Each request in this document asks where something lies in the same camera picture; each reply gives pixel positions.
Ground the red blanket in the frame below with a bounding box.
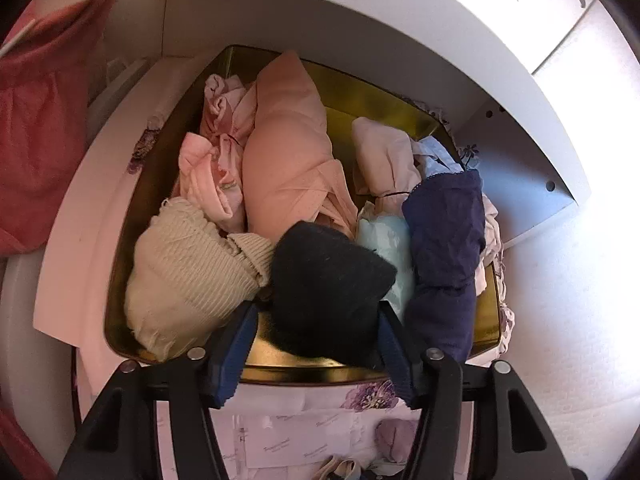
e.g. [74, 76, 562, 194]
[0, 0, 120, 480]

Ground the beige garment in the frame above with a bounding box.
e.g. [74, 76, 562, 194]
[351, 116, 423, 211]
[241, 50, 360, 241]

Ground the brown tin box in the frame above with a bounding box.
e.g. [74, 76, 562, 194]
[102, 44, 502, 387]

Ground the navy underwear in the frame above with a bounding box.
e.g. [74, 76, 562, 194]
[401, 169, 487, 365]

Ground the light blue packaged cloth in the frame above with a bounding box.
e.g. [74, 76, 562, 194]
[356, 202, 416, 323]

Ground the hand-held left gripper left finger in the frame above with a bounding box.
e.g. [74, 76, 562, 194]
[57, 300, 260, 480]

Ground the cream knit cloth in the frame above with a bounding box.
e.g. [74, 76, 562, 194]
[124, 197, 276, 363]

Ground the white printed paper liner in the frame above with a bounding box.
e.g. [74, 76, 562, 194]
[155, 400, 476, 480]

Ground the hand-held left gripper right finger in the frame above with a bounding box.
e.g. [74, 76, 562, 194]
[376, 301, 573, 480]

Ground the white embroidered floral cloth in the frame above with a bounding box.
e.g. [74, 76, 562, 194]
[75, 55, 517, 413]

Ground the black cloth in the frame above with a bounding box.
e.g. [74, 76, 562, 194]
[270, 221, 398, 367]

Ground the white nightstand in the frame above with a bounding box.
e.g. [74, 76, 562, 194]
[112, 0, 593, 251]

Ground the lavender cloth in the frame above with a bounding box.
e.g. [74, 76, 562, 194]
[375, 419, 418, 463]

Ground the pink floral cloth bundle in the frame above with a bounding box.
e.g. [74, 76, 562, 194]
[200, 74, 258, 161]
[179, 132, 247, 235]

